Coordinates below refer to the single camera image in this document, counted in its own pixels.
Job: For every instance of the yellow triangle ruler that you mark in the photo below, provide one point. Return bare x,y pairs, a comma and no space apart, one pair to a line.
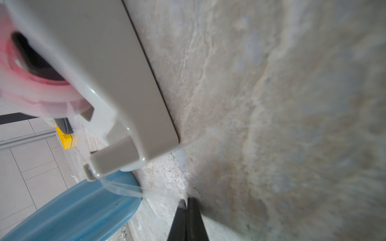
67,140

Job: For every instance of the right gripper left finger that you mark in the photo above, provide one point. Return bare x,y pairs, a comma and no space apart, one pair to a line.
179,226

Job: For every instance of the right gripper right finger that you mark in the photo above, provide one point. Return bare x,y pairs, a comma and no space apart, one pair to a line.
195,226

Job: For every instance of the blue ribbed vase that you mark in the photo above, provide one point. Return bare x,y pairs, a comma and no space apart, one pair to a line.
85,212

